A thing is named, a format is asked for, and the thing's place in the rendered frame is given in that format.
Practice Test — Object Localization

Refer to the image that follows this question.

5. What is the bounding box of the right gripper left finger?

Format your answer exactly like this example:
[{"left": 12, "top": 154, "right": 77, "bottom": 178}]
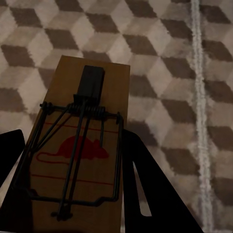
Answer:
[{"left": 0, "top": 129, "right": 26, "bottom": 188}]

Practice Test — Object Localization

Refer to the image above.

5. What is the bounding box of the mousetrap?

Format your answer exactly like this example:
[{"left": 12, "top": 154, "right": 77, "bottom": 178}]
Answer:
[{"left": 0, "top": 55, "right": 131, "bottom": 233}]

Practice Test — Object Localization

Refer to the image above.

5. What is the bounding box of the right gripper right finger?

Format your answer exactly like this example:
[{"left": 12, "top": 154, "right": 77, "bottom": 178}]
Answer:
[{"left": 121, "top": 129, "right": 203, "bottom": 233}]

